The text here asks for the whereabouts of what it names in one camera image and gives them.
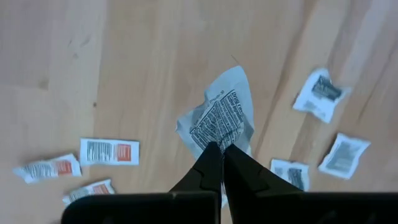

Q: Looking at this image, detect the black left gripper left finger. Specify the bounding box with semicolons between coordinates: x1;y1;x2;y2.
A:
169;141;223;195

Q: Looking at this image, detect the white packet red label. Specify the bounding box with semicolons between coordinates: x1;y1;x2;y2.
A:
12;153;83;184
79;138;141;167
62;179;116;207

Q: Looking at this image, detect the white packet black label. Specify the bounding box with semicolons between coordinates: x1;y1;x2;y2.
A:
175;65;256;161
292;67;352;124
317;133;372;180
269;158;311;192

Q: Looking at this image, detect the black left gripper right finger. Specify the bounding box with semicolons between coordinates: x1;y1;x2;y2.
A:
223;142;305;200

